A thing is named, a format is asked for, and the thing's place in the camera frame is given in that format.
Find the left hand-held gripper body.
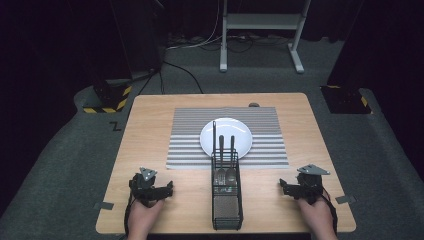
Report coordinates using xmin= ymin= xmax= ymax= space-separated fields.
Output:
xmin=129 ymin=166 xmax=168 ymax=208

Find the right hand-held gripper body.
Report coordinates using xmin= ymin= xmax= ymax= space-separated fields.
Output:
xmin=295 ymin=163 xmax=331 ymax=205

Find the black wire cutlery caddy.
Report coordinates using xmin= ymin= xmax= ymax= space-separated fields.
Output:
xmin=210 ymin=148 xmax=244 ymax=232

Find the person's left hand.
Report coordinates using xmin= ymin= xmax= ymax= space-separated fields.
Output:
xmin=127 ymin=199 xmax=165 ymax=240

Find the person's right hand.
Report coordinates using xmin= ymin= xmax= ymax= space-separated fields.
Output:
xmin=297 ymin=195 xmax=335 ymax=235

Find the grey tape piece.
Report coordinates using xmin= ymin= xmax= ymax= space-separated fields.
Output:
xmin=335 ymin=194 xmax=357 ymax=205
xmin=93 ymin=201 xmax=115 ymax=211

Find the striped grey placemat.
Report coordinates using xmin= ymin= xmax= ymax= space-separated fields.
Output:
xmin=165 ymin=106 xmax=290 ymax=170

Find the white round plate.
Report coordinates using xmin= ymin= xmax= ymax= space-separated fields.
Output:
xmin=199 ymin=117 xmax=254 ymax=160

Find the black base with yellow mark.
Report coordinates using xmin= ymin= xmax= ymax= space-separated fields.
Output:
xmin=320 ymin=84 xmax=373 ymax=115

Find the black yellow striped base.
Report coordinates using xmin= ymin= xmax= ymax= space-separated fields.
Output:
xmin=82 ymin=83 xmax=133 ymax=114

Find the tall black cabinet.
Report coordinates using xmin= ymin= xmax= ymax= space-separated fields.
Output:
xmin=109 ymin=0 xmax=168 ymax=81

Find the white metal stand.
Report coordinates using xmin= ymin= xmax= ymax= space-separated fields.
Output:
xmin=218 ymin=0 xmax=313 ymax=74

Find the left hand-held gripper cable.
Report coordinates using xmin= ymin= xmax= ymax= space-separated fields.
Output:
xmin=123 ymin=194 xmax=135 ymax=236

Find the hand-held gripper cable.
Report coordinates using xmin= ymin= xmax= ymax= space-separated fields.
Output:
xmin=123 ymin=194 xmax=135 ymax=236
xmin=321 ymin=187 xmax=339 ymax=235

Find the right hand-held gripper cable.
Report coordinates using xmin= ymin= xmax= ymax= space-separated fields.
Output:
xmin=321 ymin=187 xmax=339 ymax=235

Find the black floor cable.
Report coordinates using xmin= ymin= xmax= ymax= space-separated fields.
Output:
xmin=162 ymin=60 xmax=204 ymax=95

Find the white floor cable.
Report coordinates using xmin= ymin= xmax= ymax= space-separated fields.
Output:
xmin=166 ymin=0 xmax=224 ymax=51

